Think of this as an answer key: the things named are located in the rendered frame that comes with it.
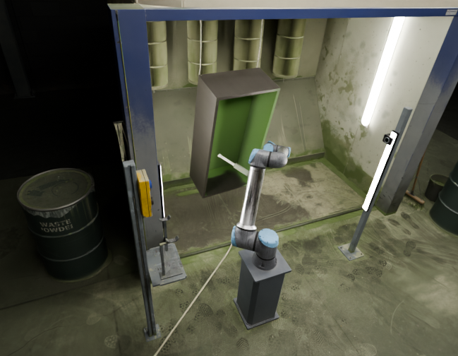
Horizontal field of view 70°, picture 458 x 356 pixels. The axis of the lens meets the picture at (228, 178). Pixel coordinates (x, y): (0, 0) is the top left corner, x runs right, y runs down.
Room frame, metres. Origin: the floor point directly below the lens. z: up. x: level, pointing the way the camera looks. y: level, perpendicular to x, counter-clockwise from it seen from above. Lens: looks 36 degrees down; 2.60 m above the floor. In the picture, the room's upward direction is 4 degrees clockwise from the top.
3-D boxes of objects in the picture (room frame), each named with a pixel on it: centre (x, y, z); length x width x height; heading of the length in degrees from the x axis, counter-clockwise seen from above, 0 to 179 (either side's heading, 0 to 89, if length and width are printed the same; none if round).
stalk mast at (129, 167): (1.42, 0.53, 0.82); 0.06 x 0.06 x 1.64; 25
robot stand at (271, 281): (1.70, -0.32, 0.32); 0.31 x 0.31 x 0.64; 25
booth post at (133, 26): (1.99, 0.63, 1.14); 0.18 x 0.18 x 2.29; 25
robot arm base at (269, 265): (1.70, -0.32, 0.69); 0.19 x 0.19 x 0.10
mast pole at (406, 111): (2.46, -1.36, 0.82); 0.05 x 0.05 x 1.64; 25
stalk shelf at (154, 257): (1.48, 0.40, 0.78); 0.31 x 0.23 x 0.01; 25
